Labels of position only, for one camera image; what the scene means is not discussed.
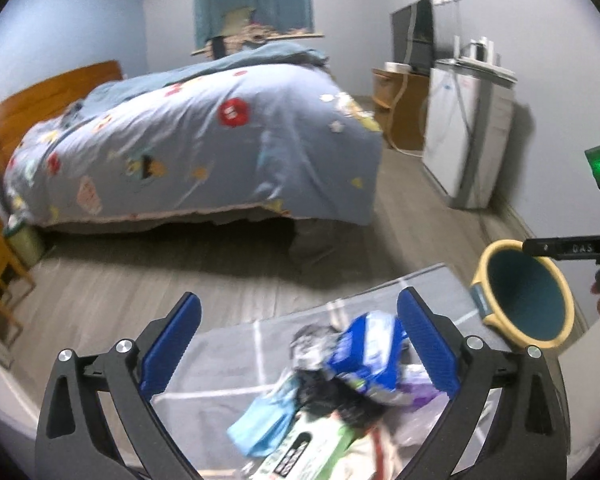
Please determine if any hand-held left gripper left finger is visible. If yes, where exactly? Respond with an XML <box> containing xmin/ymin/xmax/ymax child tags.
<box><xmin>34</xmin><ymin>291</ymin><xmax>203</xmax><ymax>480</ymax></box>

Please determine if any bed with blue patterned duvet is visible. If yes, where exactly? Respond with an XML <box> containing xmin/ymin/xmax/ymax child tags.
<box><xmin>5</xmin><ymin>42</ymin><xmax>385</xmax><ymax>228</ymax></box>

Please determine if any green waste bin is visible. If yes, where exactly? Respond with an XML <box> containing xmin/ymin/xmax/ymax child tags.
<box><xmin>5</xmin><ymin>215</ymin><xmax>46</xmax><ymax>268</ymax></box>

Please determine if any grey checked mat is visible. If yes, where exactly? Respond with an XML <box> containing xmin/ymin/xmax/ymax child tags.
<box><xmin>150</xmin><ymin>262</ymin><xmax>571</xmax><ymax>480</ymax></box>

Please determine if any white appliance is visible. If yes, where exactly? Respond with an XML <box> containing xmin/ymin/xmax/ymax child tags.
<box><xmin>421</xmin><ymin>57</ymin><xmax>518</xmax><ymax>211</ymax></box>

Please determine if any wooden bed frame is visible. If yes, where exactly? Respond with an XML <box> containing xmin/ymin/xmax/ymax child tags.
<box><xmin>0</xmin><ymin>60</ymin><xmax>126</xmax><ymax>196</ymax></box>

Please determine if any blue curtain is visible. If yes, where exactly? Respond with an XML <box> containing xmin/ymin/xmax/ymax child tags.
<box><xmin>192</xmin><ymin>0</ymin><xmax>315</xmax><ymax>53</ymax></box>

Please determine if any white crumpled cloth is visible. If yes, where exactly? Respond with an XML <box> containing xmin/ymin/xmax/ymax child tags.
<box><xmin>380</xmin><ymin>400</ymin><xmax>451</xmax><ymax>453</ymax></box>

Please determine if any wooden cabinet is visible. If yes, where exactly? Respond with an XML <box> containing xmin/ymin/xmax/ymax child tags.
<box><xmin>371</xmin><ymin>67</ymin><xmax>431</xmax><ymax>153</ymax></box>

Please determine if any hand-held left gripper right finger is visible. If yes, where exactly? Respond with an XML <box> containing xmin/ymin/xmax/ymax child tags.
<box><xmin>396</xmin><ymin>287</ymin><xmax>573</xmax><ymax>480</ymax></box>

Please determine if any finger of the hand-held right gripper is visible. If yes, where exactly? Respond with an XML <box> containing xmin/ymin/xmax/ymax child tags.
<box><xmin>522</xmin><ymin>234</ymin><xmax>600</xmax><ymax>262</ymax></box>

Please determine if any red white snack wrapper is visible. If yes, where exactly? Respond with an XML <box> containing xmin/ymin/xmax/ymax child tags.
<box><xmin>347</xmin><ymin>425</ymin><xmax>406</xmax><ymax>480</ymax></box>

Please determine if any black crumpled wrapper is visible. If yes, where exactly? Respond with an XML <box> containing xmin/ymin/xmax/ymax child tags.
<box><xmin>292</xmin><ymin>367</ymin><xmax>388</xmax><ymax>418</ymax></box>

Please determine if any green white cardboard box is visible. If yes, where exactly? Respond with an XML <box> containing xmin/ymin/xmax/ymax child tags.
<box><xmin>252</xmin><ymin>407</ymin><xmax>361</xmax><ymax>480</ymax></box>

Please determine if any black monitor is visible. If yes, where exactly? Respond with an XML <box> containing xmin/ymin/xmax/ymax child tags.
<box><xmin>390</xmin><ymin>0</ymin><xmax>436</xmax><ymax>73</ymax></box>

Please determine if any blue snack packet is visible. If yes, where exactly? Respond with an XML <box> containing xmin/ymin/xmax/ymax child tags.
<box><xmin>325</xmin><ymin>311</ymin><xmax>413</xmax><ymax>403</ymax></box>

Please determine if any yellow teal basket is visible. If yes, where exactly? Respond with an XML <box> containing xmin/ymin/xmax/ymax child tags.
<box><xmin>470</xmin><ymin>240</ymin><xmax>577</xmax><ymax>356</ymax></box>

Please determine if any silver foil packet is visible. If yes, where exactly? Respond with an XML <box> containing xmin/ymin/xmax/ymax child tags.
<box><xmin>289</xmin><ymin>324</ymin><xmax>348</xmax><ymax>373</ymax></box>

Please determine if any light blue plastic bag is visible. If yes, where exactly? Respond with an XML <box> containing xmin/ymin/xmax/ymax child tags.
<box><xmin>226</xmin><ymin>380</ymin><xmax>301</xmax><ymax>456</ymax></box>

